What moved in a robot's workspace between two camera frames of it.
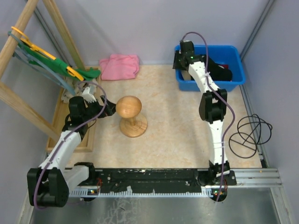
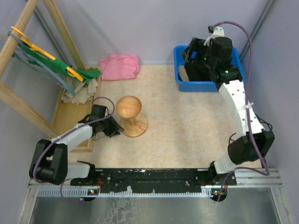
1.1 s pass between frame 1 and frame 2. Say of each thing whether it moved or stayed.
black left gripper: moved
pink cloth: stayed
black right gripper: moved
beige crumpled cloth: stayed
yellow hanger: stayed
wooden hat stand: stayed
